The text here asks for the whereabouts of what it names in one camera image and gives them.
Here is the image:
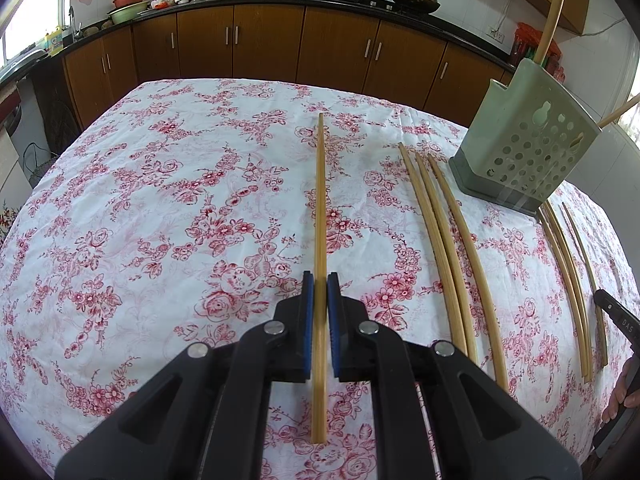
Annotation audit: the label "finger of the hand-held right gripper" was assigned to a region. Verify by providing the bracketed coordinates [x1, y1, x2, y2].
[593, 287, 640, 353]

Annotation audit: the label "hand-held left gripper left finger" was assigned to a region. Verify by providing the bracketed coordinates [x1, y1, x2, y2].
[54, 270, 316, 480]

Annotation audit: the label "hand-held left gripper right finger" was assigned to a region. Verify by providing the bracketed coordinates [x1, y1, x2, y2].
[326, 271, 585, 480]

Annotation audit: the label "green perforated chopstick holder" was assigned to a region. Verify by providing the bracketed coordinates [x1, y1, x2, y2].
[447, 57, 603, 218]

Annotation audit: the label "person's right hand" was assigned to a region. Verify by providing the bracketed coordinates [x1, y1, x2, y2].
[601, 360, 640, 425]

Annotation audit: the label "red floral tablecloth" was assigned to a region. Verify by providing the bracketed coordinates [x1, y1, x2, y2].
[0, 77, 640, 480]

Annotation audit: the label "brown wooden kitchen cabinets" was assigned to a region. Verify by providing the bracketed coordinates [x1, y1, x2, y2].
[62, 2, 516, 128]

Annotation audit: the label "red packages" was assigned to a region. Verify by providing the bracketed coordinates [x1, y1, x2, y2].
[510, 22, 566, 81]

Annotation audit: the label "black kitchen countertop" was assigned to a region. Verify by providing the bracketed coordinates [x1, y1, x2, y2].
[0, 0, 518, 86]

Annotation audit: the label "gas stove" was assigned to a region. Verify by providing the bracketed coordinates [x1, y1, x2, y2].
[327, 0, 401, 11]

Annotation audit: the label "white appliance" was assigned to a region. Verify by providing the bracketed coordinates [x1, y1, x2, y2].
[0, 105, 31, 206]

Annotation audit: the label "large window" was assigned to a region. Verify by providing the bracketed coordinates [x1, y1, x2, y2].
[0, 0, 76, 68]

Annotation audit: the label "wire basket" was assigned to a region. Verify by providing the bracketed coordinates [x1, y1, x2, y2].
[25, 142, 56, 186]

